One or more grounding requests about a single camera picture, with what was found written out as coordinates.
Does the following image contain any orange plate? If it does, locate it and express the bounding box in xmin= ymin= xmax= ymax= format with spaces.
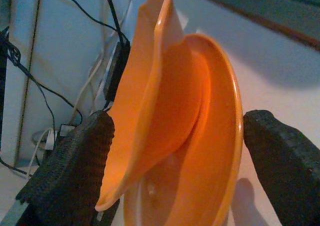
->
xmin=123 ymin=33 xmax=244 ymax=226

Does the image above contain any thick black adapter cable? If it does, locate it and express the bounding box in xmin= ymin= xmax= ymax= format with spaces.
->
xmin=101 ymin=0 xmax=131 ymax=46

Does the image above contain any stainless steel sink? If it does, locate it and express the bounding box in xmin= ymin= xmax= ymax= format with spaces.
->
xmin=182 ymin=0 xmax=320 ymax=52

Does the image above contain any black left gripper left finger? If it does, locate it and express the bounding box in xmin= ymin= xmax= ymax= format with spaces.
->
xmin=14 ymin=109 xmax=121 ymax=226

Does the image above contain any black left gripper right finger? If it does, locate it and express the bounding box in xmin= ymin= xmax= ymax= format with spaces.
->
xmin=242 ymin=109 xmax=320 ymax=226

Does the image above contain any orange square bowl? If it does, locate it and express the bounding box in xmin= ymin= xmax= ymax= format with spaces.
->
xmin=94 ymin=0 xmax=212 ymax=212

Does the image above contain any black power adapter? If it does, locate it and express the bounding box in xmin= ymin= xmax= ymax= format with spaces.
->
xmin=102 ymin=39 xmax=132 ymax=104

